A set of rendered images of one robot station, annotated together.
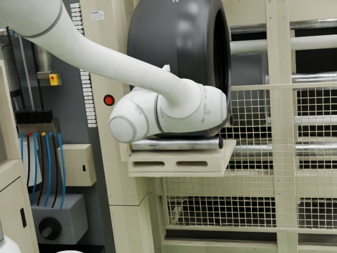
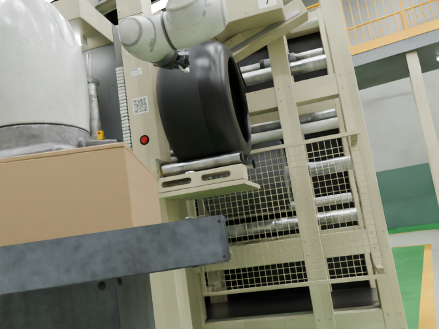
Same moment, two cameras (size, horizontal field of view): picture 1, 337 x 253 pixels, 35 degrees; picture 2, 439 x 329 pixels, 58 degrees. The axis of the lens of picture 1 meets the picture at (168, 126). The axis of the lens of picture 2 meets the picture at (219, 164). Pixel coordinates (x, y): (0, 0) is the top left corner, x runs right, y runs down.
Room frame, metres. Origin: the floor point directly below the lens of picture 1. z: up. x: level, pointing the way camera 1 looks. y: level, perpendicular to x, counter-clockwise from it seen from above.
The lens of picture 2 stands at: (0.31, -0.03, 0.64)
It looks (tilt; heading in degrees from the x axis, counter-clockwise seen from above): 9 degrees up; 358
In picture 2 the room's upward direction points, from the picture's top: 8 degrees counter-clockwise
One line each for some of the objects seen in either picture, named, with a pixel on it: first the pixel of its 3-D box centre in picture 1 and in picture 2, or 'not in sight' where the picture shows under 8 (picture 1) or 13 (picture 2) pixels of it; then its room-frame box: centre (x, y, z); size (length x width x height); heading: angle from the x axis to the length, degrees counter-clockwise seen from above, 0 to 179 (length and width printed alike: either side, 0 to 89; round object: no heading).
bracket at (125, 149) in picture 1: (139, 132); (172, 174); (2.08, 0.12, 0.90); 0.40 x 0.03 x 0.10; 164
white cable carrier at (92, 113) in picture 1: (87, 66); (127, 117); (2.08, 0.29, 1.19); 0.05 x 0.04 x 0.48; 164
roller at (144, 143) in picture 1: (175, 143); (200, 163); (1.90, -0.02, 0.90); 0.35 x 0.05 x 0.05; 74
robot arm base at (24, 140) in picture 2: not in sight; (50, 155); (0.89, 0.19, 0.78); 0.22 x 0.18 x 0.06; 81
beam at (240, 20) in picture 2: not in sight; (227, 21); (2.28, -0.26, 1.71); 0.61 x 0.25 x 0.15; 74
